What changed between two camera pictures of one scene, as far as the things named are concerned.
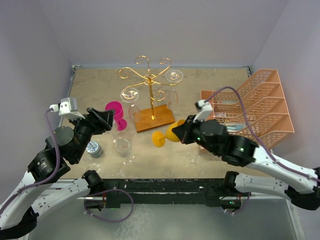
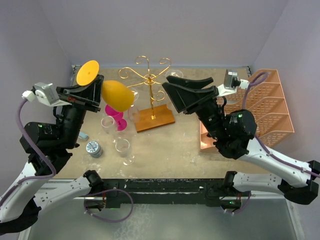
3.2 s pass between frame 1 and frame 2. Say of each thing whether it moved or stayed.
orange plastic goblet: moved
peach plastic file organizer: stayed
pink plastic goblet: stayed
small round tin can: stayed
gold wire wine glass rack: stayed
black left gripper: moved
